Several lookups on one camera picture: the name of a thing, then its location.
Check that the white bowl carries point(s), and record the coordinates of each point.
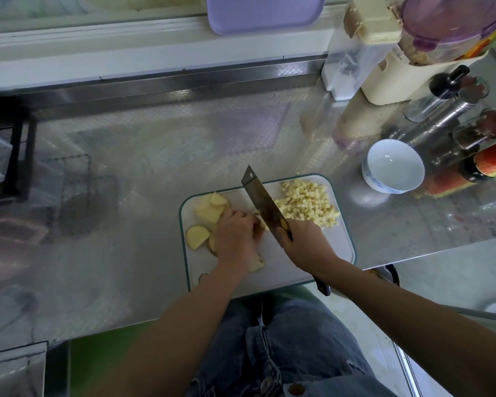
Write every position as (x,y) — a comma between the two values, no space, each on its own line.
(393,166)

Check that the white cutting board green rim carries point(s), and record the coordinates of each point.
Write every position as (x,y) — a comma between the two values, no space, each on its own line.
(331,240)

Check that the pile of yellow potato slices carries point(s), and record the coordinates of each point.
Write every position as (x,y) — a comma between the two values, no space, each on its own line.
(207,217)

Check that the purple lid food container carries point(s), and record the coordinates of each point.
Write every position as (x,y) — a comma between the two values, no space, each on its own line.
(455,27)

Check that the clear plastic bottle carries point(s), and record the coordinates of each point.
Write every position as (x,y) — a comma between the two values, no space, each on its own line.
(492,212)

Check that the pile of diced potato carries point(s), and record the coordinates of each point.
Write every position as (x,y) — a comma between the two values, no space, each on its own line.
(307,201)

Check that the person's right forearm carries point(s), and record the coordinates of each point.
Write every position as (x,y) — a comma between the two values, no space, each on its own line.
(426,330)

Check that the purple plastic cutting board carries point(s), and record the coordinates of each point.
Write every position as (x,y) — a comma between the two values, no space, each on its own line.
(264,12)

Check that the person's blue jeans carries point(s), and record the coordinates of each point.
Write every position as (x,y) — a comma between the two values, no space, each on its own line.
(260,359)

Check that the steel cleaver knife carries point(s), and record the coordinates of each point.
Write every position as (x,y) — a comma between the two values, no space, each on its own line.
(263,198)

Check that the steel bin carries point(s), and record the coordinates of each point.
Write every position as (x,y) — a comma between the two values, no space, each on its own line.
(12,372)

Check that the cream plastic canister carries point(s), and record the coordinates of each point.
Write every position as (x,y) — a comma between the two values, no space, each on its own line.
(397,85)

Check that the glass bottle black cap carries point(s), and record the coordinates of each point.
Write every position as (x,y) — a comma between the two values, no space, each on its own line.
(438,93)

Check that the person's left hand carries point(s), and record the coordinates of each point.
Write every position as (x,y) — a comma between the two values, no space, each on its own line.
(234,240)

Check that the sauce bottle red label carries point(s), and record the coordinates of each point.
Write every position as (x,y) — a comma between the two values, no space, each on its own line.
(494,161)

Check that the person's right hand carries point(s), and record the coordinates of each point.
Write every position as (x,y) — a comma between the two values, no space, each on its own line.
(307,245)

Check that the black metal rack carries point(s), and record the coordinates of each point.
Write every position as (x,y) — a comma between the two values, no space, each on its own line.
(21,153)

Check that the metal bowl with scraps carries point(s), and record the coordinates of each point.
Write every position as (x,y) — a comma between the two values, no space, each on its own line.
(387,273)

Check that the clear container cream lid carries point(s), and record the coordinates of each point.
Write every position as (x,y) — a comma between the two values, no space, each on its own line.
(355,58)

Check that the green mat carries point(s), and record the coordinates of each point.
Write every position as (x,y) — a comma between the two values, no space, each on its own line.
(103,359)

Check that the glass jar red lid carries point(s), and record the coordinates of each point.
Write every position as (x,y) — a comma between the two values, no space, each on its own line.
(488,128)

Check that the person's left forearm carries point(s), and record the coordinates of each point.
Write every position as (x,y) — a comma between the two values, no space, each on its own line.
(153,339)

